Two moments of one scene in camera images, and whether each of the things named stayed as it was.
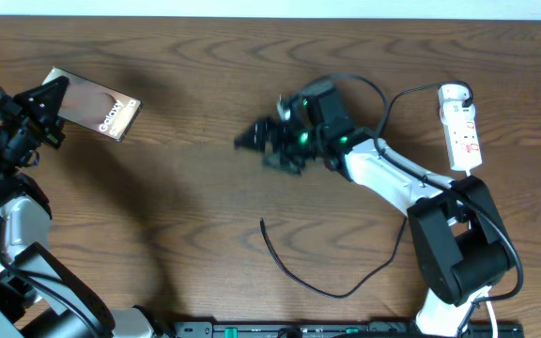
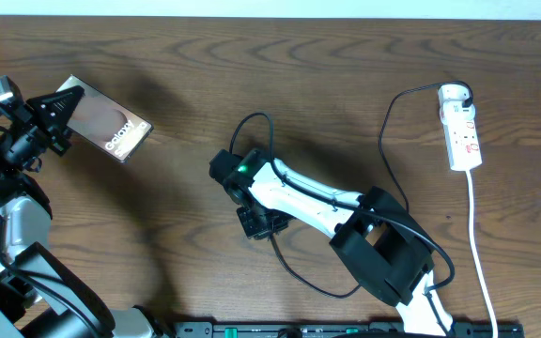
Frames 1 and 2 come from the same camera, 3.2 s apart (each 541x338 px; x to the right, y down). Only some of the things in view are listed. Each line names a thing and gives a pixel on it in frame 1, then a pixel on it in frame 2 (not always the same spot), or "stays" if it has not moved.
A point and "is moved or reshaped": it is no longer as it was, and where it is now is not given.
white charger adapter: (452, 92) stays
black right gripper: (285, 159) to (252, 229)
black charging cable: (379, 273) stays
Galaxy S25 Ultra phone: (96, 108) is moved or reshaped
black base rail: (349, 329) stays
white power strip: (460, 134) stays
